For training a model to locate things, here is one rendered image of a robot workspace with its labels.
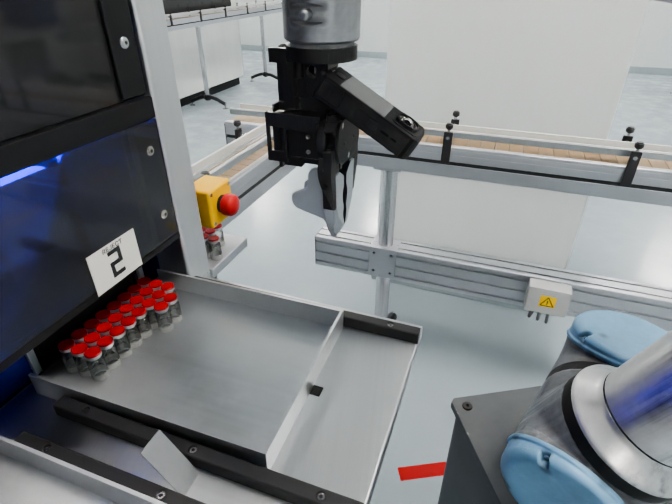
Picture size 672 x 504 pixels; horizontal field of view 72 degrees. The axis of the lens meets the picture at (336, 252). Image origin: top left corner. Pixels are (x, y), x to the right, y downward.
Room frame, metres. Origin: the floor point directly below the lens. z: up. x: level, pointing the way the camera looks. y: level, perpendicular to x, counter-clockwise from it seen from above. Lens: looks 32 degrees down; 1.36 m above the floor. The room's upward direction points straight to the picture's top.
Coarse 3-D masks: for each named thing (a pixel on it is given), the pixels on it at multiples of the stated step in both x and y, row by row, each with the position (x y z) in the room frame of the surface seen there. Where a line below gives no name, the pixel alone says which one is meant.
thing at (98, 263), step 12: (132, 228) 0.56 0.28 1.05; (120, 240) 0.54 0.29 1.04; (132, 240) 0.56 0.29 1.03; (96, 252) 0.50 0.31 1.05; (132, 252) 0.55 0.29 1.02; (96, 264) 0.50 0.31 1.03; (108, 264) 0.51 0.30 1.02; (120, 264) 0.53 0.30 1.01; (132, 264) 0.55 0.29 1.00; (96, 276) 0.49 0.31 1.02; (108, 276) 0.51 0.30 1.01; (120, 276) 0.53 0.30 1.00; (96, 288) 0.49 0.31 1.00; (108, 288) 0.50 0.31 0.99
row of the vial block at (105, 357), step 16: (144, 304) 0.55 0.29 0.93; (128, 320) 0.51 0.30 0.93; (144, 320) 0.53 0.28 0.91; (112, 336) 0.48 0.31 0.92; (128, 336) 0.50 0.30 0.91; (144, 336) 0.52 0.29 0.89; (96, 352) 0.45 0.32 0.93; (112, 352) 0.46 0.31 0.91; (128, 352) 0.49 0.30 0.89; (96, 368) 0.44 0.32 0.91; (112, 368) 0.46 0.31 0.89
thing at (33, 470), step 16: (0, 448) 0.33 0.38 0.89; (16, 448) 0.32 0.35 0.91; (32, 448) 0.31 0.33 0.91; (0, 464) 0.32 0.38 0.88; (16, 464) 0.32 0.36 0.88; (32, 464) 0.31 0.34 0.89; (48, 464) 0.30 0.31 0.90; (64, 464) 0.30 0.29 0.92; (0, 480) 0.30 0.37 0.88; (16, 480) 0.30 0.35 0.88; (32, 480) 0.30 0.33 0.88; (48, 480) 0.30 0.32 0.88; (64, 480) 0.30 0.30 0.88; (80, 480) 0.29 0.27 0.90; (96, 480) 0.28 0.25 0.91; (0, 496) 0.28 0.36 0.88; (16, 496) 0.28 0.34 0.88; (32, 496) 0.28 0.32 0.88; (48, 496) 0.28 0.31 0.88; (64, 496) 0.28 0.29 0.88; (80, 496) 0.28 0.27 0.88; (96, 496) 0.28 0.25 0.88; (112, 496) 0.27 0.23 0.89; (128, 496) 0.27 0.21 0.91; (144, 496) 0.26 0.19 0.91
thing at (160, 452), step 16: (160, 432) 0.32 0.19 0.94; (144, 448) 0.30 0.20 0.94; (160, 448) 0.31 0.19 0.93; (176, 448) 0.31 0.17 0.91; (160, 464) 0.29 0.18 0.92; (176, 464) 0.30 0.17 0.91; (176, 480) 0.29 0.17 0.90; (192, 480) 0.30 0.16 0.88; (208, 480) 0.30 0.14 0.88; (192, 496) 0.28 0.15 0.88; (208, 496) 0.28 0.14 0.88; (224, 496) 0.28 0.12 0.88; (240, 496) 0.28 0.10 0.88; (256, 496) 0.28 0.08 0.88
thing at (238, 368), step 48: (192, 288) 0.64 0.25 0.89; (240, 288) 0.61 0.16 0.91; (192, 336) 0.53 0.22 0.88; (240, 336) 0.53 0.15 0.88; (288, 336) 0.53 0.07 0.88; (336, 336) 0.52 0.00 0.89; (48, 384) 0.41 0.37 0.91; (96, 384) 0.43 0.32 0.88; (144, 384) 0.43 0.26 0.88; (192, 384) 0.43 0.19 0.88; (240, 384) 0.43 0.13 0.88; (288, 384) 0.43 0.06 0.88; (192, 432) 0.34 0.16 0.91; (240, 432) 0.36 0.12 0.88; (288, 432) 0.36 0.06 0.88
